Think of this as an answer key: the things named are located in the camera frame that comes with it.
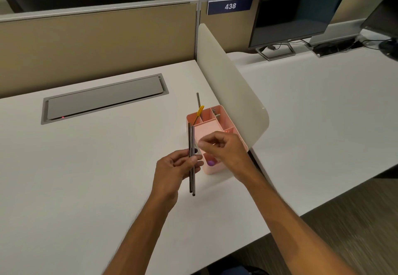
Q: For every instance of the person's left hand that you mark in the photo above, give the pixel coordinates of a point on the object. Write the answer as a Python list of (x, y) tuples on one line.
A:
[(166, 175)]

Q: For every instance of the person's right hand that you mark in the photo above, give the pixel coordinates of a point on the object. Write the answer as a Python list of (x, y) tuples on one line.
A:
[(231, 153)]

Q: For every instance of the person's right thumb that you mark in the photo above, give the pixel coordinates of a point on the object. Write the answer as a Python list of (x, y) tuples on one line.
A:
[(207, 146)]

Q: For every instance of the person's left thumb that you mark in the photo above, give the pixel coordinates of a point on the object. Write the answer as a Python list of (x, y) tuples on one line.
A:
[(186, 163)]

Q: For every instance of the person's left forearm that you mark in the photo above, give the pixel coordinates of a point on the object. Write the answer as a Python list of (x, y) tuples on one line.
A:
[(143, 237)]

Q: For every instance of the person's right forearm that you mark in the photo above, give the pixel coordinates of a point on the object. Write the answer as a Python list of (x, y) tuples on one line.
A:
[(286, 225)]

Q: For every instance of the purple eraser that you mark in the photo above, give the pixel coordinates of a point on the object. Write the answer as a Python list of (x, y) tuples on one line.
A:
[(211, 162)]

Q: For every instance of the pink desk organizer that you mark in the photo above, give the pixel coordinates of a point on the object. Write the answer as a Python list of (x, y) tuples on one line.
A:
[(206, 128)]

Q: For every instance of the small beige item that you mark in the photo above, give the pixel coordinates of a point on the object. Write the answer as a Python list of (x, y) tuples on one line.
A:
[(216, 116)]

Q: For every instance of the yellow pen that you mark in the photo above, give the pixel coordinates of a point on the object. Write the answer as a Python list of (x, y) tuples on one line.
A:
[(199, 113)]

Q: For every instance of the white curved desk divider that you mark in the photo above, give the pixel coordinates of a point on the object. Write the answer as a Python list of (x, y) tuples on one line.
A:
[(230, 91)]

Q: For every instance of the beige partition panel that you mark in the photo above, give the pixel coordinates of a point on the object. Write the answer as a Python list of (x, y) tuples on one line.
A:
[(227, 32), (93, 47)]

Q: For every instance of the person's dark trousers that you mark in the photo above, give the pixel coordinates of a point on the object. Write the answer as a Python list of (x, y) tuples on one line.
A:
[(239, 270)]

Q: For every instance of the blue number sign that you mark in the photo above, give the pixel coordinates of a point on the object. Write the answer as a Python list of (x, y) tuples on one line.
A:
[(230, 5)]

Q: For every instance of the black monitor with silver stand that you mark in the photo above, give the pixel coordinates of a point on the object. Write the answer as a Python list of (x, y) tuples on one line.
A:
[(295, 7)]

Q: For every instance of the black round monitor base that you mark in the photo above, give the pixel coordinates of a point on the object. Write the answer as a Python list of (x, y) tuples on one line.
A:
[(389, 47)]

